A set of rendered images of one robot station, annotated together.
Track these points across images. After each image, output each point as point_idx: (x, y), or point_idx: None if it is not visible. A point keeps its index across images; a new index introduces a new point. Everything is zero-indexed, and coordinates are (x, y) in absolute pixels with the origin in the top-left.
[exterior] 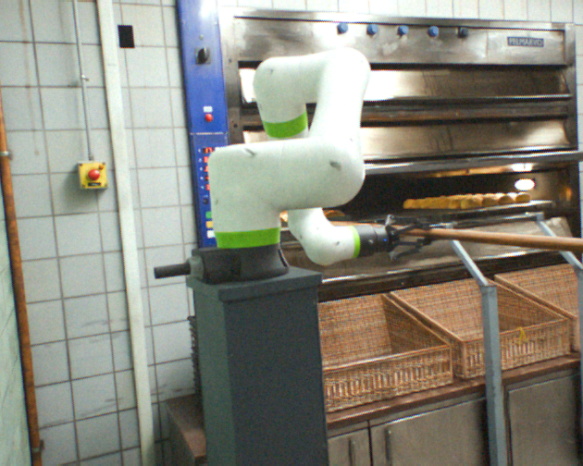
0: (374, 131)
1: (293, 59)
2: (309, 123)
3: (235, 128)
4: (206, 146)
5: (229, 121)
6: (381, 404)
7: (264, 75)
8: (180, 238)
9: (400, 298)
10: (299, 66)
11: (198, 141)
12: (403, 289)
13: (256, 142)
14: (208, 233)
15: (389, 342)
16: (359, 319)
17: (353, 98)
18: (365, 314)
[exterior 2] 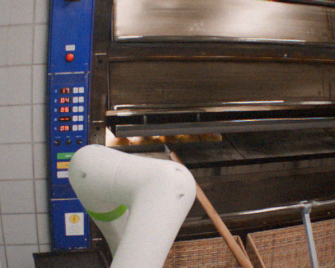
0: (264, 69)
1: (110, 166)
2: (188, 59)
3: (99, 63)
4: (64, 87)
5: (93, 56)
6: None
7: (76, 176)
8: (31, 173)
9: (253, 245)
10: (113, 178)
11: (55, 81)
12: (261, 231)
13: (122, 78)
14: (58, 173)
15: None
16: (208, 258)
17: (149, 267)
18: (216, 254)
